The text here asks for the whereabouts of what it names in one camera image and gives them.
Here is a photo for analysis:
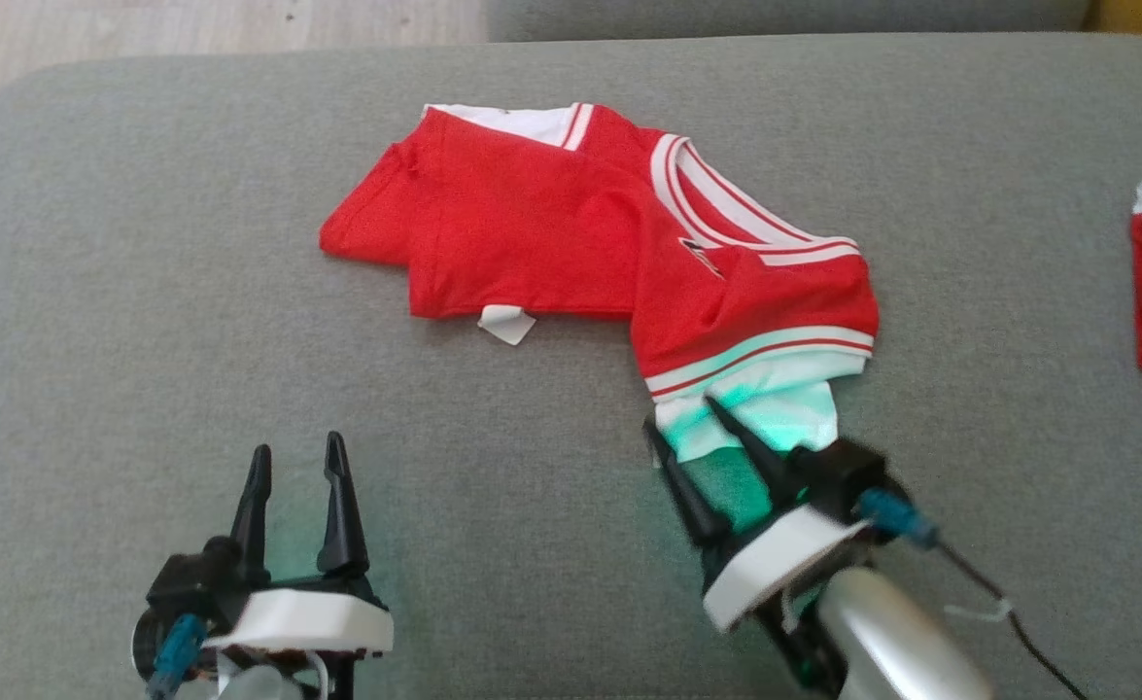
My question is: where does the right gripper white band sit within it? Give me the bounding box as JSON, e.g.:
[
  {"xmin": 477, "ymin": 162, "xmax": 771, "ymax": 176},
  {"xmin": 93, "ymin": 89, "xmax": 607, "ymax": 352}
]
[{"xmin": 642, "ymin": 394, "xmax": 869, "ymax": 697}]

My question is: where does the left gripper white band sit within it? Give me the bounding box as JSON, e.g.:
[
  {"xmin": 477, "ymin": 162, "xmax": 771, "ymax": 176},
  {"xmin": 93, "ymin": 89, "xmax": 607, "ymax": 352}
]
[{"xmin": 201, "ymin": 431, "xmax": 395, "ymax": 700}]

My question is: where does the red basketball jersey white trim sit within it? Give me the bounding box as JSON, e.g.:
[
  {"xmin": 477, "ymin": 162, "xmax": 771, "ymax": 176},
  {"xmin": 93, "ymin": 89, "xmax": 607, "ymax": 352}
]
[{"xmin": 320, "ymin": 100, "xmax": 880, "ymax": 464}]

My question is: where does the large grey sofa seat cushion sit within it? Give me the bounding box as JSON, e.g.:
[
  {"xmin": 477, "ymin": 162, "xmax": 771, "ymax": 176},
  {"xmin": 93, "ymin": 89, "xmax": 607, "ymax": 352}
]
[{"xmin": 0, "ymin": 32, "xmax": 1142, "ymax": 700}]

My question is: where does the blue right camera connector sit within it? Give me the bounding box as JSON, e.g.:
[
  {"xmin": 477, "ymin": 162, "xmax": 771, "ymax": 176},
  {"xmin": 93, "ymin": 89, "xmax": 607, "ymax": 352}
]
[{"xmin": 857, "ymin": 488, "xmax": 942, "ymax": 551}]

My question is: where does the blue camera connector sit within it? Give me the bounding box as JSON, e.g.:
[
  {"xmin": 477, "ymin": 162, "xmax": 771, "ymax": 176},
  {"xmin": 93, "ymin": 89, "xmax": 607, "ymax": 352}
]
[
  {"xmin": 857, "ymin": 488, "xmax": 942, "ymax": 551},
  {"xmin": 148, "ymin": 612, "xmax": 209, "ymax": 700}
]

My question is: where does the blue left camera connector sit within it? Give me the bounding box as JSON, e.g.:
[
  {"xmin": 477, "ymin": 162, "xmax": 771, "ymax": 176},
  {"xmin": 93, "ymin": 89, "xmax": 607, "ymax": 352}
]
[{"xmin": 148, "ymin": 612, "xmax": 209, "ymax": 700}]

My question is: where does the black right camera cable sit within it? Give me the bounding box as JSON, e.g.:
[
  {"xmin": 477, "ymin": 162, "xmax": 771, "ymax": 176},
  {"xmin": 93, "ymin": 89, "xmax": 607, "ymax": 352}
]
[{"xmin": 930, "ymin": 540, "xmax": 1091, "ymax": 700}]

